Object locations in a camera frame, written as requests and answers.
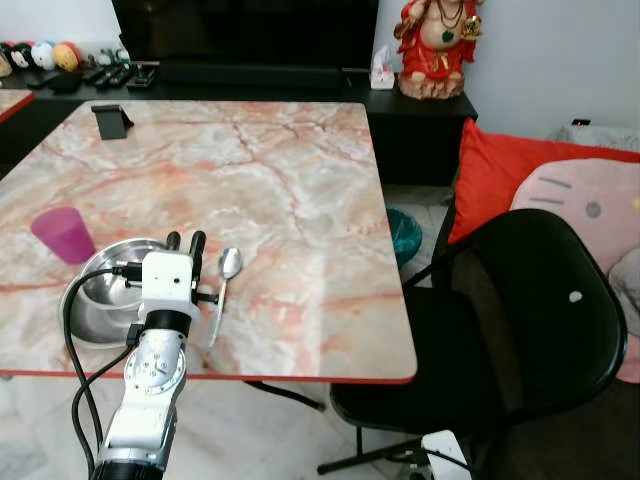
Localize pink cat face plush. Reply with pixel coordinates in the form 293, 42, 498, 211
510, 158, 640, 301

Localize white tissue pack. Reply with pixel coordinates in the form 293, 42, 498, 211
368, 45, 397, 91

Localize black phone stand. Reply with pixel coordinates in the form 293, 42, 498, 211
90, 104, 134, 141

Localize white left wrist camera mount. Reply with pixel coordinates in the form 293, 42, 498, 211
138, 250, 201, 316

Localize stainless steel bowl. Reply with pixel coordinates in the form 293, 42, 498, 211
68, 238, 173, 347

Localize black metal table legs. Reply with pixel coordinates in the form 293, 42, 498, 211
240, 380, 327, 413

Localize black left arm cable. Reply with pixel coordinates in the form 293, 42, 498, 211
62, 262, 146, 476

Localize red laughing buddha statue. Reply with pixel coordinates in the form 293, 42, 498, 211
393, 0, 488, 101

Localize red cushion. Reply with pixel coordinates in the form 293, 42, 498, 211
447, 118, 640, 246

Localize black flat case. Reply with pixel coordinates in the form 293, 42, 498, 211
40, 70, 86, 94

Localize black white egg toy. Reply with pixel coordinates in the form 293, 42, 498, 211
8, 42, 33, 71

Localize grey cloth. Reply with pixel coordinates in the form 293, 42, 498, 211
548, 118, 640, 153

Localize black chair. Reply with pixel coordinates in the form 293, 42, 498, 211
318, 208, 629, 477

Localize steel spoon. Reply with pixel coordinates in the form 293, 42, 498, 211
205, 247, 244, 348

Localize grey pillow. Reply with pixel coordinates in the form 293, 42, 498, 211
610, 248, 640, 331

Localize purple plastic cup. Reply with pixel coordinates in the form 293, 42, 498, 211
30, 207, 98, 266

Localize black television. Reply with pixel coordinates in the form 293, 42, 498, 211
110, 0, 379, 66

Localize teal waste bin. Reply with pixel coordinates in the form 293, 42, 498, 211
385, 207, 425, 269

